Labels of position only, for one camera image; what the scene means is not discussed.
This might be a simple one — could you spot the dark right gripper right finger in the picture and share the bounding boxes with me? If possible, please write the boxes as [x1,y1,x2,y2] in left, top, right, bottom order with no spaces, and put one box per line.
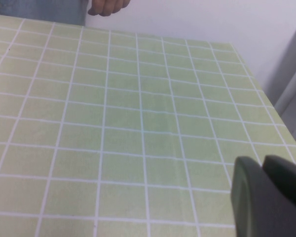
[261,155,296,213]

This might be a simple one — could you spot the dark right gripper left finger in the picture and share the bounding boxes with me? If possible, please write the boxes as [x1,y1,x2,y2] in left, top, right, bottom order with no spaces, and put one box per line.
[231,156,296,237]

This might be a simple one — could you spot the person's left hand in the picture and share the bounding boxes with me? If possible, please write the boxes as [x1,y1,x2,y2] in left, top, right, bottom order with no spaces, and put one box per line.
[87,0,132,17]

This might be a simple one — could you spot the grey vertical panel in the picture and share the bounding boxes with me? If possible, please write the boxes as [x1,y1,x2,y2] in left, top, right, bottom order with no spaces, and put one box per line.
[263,14,296,145]

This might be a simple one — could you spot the green checked tablecloth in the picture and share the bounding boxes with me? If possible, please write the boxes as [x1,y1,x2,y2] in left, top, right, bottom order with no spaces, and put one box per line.
[0,13,296,237]

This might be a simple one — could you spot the light blue jeans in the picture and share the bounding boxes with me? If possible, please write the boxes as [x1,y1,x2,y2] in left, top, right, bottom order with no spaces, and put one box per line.
[0,0,87,26]

